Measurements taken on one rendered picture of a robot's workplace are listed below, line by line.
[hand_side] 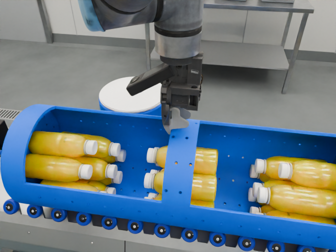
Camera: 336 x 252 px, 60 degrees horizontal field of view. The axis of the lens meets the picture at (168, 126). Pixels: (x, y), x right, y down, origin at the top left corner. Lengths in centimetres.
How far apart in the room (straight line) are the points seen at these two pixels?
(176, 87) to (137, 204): 29
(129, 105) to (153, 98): 11
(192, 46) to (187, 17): 6
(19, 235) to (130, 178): 38
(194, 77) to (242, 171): 43
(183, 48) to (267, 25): 348
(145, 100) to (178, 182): 58
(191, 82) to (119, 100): 62
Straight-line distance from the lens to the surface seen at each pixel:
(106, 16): 47
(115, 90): 125
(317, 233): 75
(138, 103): 116
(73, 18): 445
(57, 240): 99
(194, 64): 59
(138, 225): 84
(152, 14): 50
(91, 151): 80
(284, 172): 77
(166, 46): 55
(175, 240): 86
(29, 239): 104
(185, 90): 60
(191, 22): 54
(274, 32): 405
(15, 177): 81
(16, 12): 482
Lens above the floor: 167
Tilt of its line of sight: 38 degrees down
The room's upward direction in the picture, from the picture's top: straight up
